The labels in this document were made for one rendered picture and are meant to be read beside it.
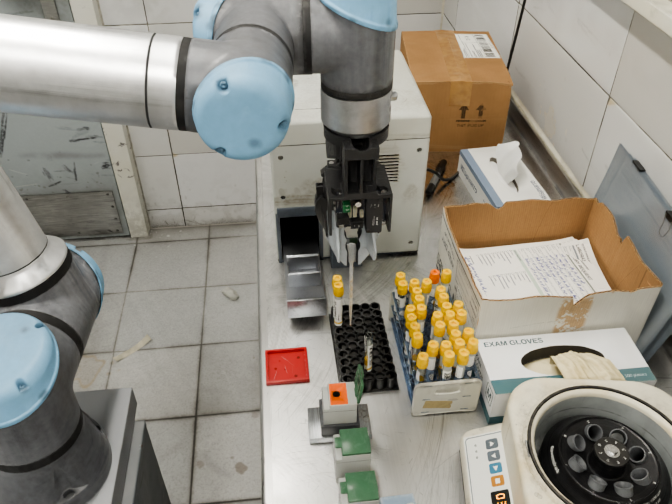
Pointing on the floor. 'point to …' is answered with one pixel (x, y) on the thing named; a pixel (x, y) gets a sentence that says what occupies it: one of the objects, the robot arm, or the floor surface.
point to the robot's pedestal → (143, 471)
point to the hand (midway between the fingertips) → (351, 252)
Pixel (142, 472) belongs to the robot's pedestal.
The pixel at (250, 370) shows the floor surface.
